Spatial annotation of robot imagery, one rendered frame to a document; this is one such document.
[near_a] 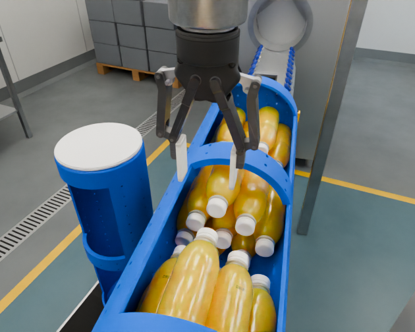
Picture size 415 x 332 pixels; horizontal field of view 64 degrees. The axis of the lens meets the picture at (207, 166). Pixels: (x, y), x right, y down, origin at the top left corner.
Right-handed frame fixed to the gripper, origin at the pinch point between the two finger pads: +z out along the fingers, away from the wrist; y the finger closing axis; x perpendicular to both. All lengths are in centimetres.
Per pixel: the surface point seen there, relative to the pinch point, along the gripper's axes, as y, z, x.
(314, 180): -34, 87, -116
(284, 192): -12.8, 14.9, -14.5
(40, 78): 280, 125, -288
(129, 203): 35, 45, -33
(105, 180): 39, 33, -29
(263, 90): -3, 13, -60
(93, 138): 50, 28, -43
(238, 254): -5.9, 17.9, 0.9
